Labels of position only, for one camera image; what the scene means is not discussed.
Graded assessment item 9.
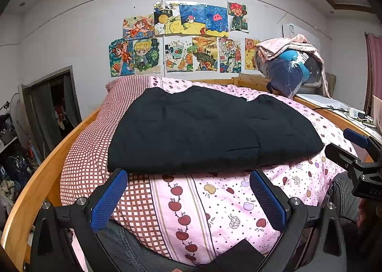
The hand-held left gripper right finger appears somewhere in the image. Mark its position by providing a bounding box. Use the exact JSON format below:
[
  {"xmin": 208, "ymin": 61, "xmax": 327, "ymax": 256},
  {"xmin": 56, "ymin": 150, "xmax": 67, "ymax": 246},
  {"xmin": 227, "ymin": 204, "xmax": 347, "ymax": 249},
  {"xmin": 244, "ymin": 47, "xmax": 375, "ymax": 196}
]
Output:
[{"xmin": 249, "ymin": 167, "xmax": 348, "ymax": 272}]

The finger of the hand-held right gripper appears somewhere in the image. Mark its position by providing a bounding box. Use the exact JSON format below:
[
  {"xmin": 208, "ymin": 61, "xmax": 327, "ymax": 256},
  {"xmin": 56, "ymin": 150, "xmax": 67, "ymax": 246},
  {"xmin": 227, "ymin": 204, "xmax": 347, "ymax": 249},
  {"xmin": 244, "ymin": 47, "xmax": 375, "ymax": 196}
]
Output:
[
  {"xmin": 325, "ymin": 142, "xmax": 364, "ymax": 172},
  {"xmin": 343, "ymin": 128, "xmax": 382, "ymax": 165}
]

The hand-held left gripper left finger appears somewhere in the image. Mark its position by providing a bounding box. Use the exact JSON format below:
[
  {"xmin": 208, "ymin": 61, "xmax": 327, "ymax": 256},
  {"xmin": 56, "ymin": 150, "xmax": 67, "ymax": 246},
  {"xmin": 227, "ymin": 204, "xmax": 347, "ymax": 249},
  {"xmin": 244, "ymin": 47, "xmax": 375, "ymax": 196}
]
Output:
[{"xmin": 30, "ymin": 168, "xmax": 129, "ymax": 272}]

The black padded jacket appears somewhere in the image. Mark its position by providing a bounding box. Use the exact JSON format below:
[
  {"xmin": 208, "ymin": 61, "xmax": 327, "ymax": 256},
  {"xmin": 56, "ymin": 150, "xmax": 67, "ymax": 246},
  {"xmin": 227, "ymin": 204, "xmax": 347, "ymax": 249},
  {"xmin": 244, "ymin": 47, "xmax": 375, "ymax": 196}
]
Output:
[{"xmin": 107, "ymin": 85, "xmax": 325, "ymax": 175}]

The plastic bag of clothes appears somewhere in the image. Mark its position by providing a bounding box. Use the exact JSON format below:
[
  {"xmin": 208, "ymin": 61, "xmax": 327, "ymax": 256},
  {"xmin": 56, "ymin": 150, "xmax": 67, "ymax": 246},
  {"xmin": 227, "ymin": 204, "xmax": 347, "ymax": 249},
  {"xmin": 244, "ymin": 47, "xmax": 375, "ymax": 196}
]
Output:
[{"xmin": 254, "ymin": 48, "xmax": 324, "ymax": 96}]

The person's right hand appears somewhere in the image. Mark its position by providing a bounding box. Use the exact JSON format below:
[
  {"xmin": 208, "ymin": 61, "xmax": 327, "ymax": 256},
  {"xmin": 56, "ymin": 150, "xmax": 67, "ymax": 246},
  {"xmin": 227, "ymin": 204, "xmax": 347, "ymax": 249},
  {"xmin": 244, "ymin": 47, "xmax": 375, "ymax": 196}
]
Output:
[{"xmin": 356, "ymin": 197, "xmax": 382, "ymax": 231}]

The white power strip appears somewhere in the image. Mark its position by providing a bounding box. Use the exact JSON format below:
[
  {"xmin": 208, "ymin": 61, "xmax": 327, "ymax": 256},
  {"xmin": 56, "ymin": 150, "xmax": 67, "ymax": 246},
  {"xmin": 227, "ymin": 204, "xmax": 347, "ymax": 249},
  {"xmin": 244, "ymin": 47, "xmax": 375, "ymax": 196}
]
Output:
[{"xmin": 346, "ymin": 107, "xmax": 367, "ymax": 119}]

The person's right leg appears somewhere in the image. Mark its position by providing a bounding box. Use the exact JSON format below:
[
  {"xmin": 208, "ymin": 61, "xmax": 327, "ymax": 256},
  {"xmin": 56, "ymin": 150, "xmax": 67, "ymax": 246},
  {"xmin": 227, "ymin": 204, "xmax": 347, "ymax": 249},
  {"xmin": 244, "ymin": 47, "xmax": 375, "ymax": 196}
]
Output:
[{"xmin": 327, "ymin": 172, "xmax": 361, "ymax": 225}]

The person's leg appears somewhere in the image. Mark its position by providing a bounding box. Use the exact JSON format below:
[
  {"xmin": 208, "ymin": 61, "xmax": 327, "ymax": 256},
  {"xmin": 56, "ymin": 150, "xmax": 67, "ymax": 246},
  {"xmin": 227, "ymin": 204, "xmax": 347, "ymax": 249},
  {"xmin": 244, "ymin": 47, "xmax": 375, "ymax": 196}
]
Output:
[
  {"xmin": 97, "ymin": 220, "xmax": 186, "ymax": 272},
  {"xmin": 327, "ymin": 172, "xmax": 361, "ymax": 225}
]

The pink plastic basket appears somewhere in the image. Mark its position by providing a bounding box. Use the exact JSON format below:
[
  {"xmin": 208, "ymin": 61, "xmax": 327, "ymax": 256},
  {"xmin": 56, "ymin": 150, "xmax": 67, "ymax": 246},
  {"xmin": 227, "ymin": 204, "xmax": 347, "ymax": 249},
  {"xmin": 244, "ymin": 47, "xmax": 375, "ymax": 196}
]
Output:
[{"xmin": 371, "ymin": 94, "xmax": 382, "ymax": 133}]

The pink apple print quilt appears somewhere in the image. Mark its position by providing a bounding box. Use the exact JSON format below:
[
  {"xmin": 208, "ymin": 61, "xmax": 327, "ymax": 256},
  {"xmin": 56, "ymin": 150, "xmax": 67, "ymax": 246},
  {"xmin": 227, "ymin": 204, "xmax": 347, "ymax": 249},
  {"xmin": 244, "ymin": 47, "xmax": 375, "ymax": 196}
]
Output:
[{"xmin": 60, "ymin": 76, "xmax": 359, "ymax": 265}]

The person's left leg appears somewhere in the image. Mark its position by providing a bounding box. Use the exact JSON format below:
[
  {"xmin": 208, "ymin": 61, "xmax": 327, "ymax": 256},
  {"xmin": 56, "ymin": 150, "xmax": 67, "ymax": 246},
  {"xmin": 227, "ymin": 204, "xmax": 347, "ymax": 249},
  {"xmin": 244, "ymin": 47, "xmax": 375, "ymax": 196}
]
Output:
[{"xmin": 97, "ymin": 220, "xmax": 186, "ymax": 272}]

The white desk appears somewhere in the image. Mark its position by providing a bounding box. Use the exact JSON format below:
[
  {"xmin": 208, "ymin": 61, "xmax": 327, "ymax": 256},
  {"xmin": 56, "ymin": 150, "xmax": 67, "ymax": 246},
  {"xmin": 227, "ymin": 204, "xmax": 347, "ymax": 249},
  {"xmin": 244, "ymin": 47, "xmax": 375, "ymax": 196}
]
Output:
[{"xmin": 294, "ymin": 93, "xmax": 382, "ymax": 138}]

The brown cushion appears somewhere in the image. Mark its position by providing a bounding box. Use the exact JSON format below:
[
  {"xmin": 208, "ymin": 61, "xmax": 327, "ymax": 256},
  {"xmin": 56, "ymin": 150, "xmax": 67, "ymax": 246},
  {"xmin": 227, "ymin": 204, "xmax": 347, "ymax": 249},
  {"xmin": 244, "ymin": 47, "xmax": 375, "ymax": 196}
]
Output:
[{"xmin": 324, "ymin": 72, "xmax": 337, "ymax": 98}]

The dark cloth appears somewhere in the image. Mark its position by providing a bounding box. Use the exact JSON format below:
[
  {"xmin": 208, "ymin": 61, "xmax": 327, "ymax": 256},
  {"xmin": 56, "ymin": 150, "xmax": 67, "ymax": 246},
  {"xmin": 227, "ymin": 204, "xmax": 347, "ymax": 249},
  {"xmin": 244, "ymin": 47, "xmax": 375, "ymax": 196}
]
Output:
[{"xmin": 206, "ymin": 238, "xmax": 266, "ymax": 272}]

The pink curtain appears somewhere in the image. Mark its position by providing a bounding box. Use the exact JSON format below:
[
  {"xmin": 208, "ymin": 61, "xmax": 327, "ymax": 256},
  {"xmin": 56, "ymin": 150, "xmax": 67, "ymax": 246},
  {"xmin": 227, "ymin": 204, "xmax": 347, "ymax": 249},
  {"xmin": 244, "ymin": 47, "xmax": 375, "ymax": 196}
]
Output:
[{"xmin": 364, "ymin": 32, "xmax": 382, "ymax": 111}]

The cluttered storage shelf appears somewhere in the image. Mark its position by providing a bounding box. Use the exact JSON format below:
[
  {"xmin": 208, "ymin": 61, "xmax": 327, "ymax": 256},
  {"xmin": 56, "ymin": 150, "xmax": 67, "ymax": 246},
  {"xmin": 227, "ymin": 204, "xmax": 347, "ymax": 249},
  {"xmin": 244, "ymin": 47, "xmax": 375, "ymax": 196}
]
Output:
[{"xmin": 0, "ymin": 138, "xmax": 41, "ymax": 231}]

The black storage crate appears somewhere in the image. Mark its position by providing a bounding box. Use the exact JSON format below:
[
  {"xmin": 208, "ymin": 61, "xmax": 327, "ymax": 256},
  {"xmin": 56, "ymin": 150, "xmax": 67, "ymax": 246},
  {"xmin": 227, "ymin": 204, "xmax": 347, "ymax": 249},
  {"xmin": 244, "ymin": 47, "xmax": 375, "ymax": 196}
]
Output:
[{"xmin": 0, "ymin": 113, "xmax": 15, "ymax": 143}]

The white air conditioner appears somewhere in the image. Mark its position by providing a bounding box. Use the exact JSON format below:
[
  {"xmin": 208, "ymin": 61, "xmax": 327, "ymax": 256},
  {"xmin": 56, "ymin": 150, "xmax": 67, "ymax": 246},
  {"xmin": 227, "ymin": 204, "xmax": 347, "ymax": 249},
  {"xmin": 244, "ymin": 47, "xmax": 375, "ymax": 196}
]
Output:
[{"xmin": 281, "ymin": 23, "xmax": 321, "ymax": 41}]

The white electric fan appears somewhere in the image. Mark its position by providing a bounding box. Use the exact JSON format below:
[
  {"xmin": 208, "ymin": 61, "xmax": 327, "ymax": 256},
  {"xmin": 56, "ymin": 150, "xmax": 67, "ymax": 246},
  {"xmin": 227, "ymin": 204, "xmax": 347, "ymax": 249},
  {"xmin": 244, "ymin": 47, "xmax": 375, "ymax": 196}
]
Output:
[{"xmin": 9, "ymin": 93, "xmax": 30, "ymax": 144}]

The black cable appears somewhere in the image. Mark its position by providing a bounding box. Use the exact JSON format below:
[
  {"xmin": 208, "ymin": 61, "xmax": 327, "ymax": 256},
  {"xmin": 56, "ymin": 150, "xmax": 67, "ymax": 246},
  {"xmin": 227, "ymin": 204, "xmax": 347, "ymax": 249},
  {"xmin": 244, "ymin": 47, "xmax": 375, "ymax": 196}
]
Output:
[{"xmin": 316, "ymin": 105, "xmax": 351, "ymax": 113}]

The wooden bed frame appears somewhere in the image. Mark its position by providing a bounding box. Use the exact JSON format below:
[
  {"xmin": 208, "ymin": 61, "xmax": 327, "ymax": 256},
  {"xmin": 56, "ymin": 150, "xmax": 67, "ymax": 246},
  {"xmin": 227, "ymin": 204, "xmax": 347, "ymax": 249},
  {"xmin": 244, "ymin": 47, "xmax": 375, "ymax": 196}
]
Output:
[{"xmin": 0, "ymin": 76, "xmax": 382, "ymax": 272}]

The group of wall drawings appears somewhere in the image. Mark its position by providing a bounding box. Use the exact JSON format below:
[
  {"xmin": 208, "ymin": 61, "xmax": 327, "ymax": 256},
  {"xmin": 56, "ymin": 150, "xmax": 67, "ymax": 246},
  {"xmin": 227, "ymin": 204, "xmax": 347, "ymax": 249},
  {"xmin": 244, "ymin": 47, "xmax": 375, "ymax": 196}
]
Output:
[{"xmin": 108, "ymin": 0, "xmax": 260, "ymax": 78}]

